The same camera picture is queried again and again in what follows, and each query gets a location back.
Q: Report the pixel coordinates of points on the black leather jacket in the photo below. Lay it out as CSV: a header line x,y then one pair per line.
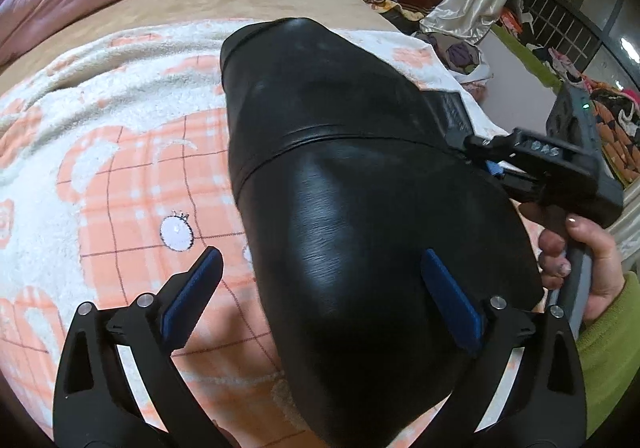
x,y
339,206

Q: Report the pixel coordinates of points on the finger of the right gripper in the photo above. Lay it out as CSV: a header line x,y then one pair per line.
x,y
453,131
508,181

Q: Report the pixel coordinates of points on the green sleeve forearm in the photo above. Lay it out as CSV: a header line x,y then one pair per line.
x,y
609,353

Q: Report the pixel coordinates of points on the person's right hand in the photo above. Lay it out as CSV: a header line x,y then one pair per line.
x,y
607,279

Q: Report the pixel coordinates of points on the basket of clothes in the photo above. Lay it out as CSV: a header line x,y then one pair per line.
x,y
465,62

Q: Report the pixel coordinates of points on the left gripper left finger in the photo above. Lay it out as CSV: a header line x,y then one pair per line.
x,y
94,405

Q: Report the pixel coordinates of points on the beige bed sheet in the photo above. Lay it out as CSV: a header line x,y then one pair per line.
x,y
130,14

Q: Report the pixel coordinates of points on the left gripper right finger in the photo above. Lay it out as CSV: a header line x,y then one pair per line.
x,y
524,385

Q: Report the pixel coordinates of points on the white peach patterned blanket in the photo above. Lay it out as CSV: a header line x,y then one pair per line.
x,y
114,176

